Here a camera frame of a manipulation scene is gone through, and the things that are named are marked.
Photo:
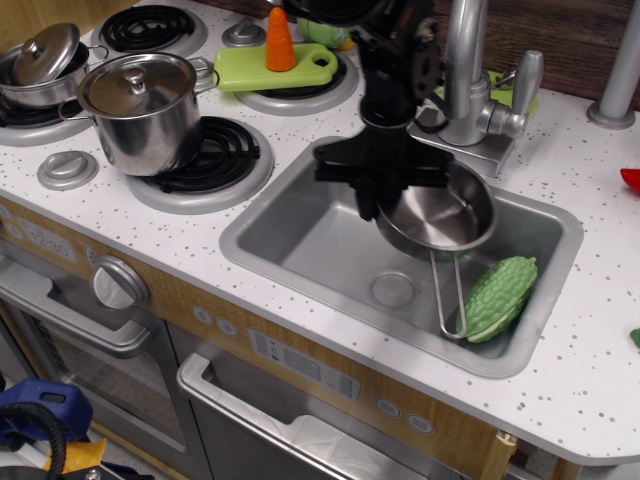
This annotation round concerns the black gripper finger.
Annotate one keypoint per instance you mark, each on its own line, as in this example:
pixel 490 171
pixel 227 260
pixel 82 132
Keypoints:
pixel 367 195
pixel 399 196

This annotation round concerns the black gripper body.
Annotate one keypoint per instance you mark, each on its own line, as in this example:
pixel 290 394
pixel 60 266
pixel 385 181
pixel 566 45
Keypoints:
pixel 384 158

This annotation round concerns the steel frying pan wire handle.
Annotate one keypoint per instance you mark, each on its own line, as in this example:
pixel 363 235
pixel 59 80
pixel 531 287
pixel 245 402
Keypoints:
pixel 441 224

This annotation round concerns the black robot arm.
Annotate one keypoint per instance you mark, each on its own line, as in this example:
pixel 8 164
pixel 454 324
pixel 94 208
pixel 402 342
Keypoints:
pixel 401 63

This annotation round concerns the grey toy sink basin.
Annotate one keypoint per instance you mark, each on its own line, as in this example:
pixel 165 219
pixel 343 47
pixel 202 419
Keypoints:
pixel 308 235

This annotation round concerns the back right coil burner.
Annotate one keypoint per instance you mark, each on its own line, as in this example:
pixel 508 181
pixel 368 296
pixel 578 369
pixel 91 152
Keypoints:
pixel 303 101

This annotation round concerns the silver toy faucet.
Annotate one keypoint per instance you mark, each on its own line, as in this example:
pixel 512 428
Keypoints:
pixel 480 131

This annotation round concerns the yellow toy behind cabbage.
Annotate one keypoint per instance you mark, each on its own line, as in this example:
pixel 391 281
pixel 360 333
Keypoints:
pixel 346 45

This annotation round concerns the orange toy carrot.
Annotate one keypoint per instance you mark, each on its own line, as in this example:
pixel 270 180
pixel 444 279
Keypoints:
pixel 280 53

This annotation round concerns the green bitter gourd toy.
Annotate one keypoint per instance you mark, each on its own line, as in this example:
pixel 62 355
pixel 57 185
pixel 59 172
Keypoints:
pixel 498 297

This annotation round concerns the green toy cabbage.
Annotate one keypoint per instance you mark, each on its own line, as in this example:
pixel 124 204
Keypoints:
pixel 323 34

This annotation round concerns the front black coil burner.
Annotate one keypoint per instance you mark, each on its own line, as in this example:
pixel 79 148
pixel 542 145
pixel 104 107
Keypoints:
pixel 233 163

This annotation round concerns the green cutting board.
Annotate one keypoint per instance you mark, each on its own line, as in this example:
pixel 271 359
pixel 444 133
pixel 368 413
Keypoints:
pixel 244 68

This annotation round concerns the grey stove knob back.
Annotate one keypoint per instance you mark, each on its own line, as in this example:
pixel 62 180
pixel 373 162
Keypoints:
pixel 245 33

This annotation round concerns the grey stove knob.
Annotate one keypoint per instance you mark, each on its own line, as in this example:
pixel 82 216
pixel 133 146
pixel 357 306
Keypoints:
pixel 245 33
pixel 67 170

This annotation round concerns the large steel pot with lid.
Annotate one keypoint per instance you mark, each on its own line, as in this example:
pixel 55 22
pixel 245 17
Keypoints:
pixel 145 111

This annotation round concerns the red toy pepper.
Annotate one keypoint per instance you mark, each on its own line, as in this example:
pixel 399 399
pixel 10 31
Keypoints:
pixel 631 177

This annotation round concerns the silver oven dial knob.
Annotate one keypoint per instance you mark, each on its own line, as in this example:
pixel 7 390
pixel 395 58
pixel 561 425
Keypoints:
pixel 116 285

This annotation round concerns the back left coil burner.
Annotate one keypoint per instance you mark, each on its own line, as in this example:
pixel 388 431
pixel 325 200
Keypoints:
pixel 151 28

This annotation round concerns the green toy at right edge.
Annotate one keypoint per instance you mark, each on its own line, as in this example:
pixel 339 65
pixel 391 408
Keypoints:
pixel 635 337

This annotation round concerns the grey stove knob front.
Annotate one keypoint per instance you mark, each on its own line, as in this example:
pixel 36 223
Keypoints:
pixel 67 170

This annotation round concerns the left coil burner under pot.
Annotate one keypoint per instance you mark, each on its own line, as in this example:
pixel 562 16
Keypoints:
pixel 26 127

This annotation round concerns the small steel pot lid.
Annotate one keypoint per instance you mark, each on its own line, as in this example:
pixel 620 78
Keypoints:
pixel 44 56

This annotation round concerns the blue object on floor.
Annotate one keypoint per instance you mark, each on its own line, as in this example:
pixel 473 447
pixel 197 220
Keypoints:
pixel 36 408

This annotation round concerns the yellow cloth on floor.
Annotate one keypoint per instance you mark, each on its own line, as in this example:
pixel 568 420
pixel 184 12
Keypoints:
pixel 75 456

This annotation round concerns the grey vertical post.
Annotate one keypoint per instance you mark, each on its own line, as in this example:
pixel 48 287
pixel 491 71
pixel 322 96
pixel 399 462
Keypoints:
pixel 614 111

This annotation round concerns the dishwasher door with handle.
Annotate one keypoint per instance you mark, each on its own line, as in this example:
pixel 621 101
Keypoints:
pixel 255 425

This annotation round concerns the oven door with handle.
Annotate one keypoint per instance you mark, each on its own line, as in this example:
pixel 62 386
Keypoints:
pixel 123 361

